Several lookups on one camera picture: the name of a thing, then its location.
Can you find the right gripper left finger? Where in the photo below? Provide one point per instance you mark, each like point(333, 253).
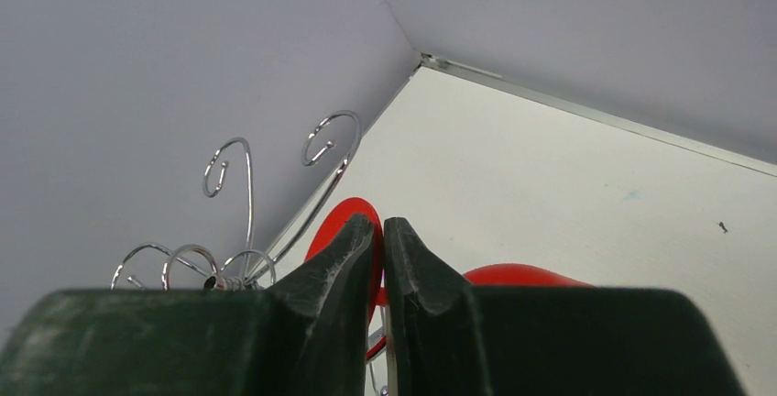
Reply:
point(304, 335)

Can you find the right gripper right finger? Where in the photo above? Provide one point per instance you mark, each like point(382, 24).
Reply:
point(447, 336)

